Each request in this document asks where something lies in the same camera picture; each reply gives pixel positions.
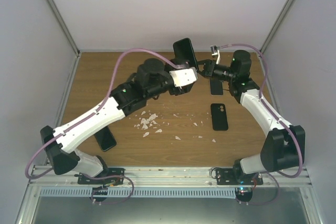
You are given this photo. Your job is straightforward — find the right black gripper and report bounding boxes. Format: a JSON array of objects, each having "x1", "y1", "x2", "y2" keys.
[{"x1": 190, "y1": 59, "x2": 236, "y2": 82}]

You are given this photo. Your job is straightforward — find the black smartphone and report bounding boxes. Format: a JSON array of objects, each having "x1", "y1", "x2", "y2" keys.
[{"x1": 209, "y1": 80, "x2": 224, "y2": 95}]

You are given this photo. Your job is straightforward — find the black phone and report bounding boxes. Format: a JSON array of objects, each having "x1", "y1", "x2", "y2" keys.
[
  {"x1": 173, "y1": 38, "x2": 198, "y2": 70},
  {"x1": 94, "y1": 126, "x2": 117, "y2": 152}
]

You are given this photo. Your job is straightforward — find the black phone case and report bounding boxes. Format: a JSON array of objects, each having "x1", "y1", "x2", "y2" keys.
[{"x1": 211, "y1": 103, "x2": 228, "y2": 131}]

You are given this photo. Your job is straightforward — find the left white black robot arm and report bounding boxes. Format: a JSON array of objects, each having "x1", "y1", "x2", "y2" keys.
[{"x1": 40, "y1": 58, "x2": 197, "y2": 184}]

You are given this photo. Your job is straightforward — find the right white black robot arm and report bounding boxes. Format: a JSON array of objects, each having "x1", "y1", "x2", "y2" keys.
[{"x1": 200, "y1": 46, "x2": 305, "y2": 185}]

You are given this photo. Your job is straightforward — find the white debris pile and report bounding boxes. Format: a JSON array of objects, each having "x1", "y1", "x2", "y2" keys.
[{"x1": 122, "y1": 100, "x2": 220, "y2": 143}]

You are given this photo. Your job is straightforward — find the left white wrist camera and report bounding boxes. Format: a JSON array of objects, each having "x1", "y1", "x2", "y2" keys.
[{"x1": 169, "y1": 67, "x2": 198, "y2": 88}]

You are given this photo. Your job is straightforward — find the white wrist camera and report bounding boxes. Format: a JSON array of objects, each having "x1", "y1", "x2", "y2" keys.
[
  {"x1": 169, "y1": 67, "x2": 198, "y2": 88},
  {"x1": 211, "y1": 45, "x2": 221, "y2": 65}
]

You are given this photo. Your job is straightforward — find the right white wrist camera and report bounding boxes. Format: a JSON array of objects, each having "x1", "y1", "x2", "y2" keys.
[{"x1": 211, "y1": 45, "x2": 221, "y2": 65}]

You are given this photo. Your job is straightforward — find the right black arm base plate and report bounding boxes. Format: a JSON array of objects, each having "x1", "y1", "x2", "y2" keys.
[{"x1": 209, "y1": 167, "x2": 264, "y2": 186}]

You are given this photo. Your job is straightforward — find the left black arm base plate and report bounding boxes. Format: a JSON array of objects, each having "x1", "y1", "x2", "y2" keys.
[{"x1": 75, "y1": 168, "x2": 125, "y2": 186}]

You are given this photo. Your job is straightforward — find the right aluminium frame post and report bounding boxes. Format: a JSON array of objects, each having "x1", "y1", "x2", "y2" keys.
[{"x1": 260, "y1": 0, "x2": 296, "y2": 53}]

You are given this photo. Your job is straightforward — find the aluminium frame post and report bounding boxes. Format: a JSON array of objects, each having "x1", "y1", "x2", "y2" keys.
[
  {"x1": 260, "y1": 0, "x2": 296, "y2": 53},
  {"x1": 46, "y1": 0, "x2": 80, "y2": 57}
]

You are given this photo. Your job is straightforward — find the aluminium front rail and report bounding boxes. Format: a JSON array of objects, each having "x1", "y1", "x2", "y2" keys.
[{"x1": 28, "y1": 166, "x2": 312, "y2": 188}]

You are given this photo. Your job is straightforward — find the slotted grey cable duct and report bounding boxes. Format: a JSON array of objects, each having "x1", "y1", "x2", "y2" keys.
[{"x1": 40, "y1": 187, "x2": 236, "y2": 199}]

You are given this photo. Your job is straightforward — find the left aluminium frame post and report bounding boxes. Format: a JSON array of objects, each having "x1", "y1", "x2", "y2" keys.
[{"x1": 46, "y1": 0, "x2": 80, "y2": 57}]

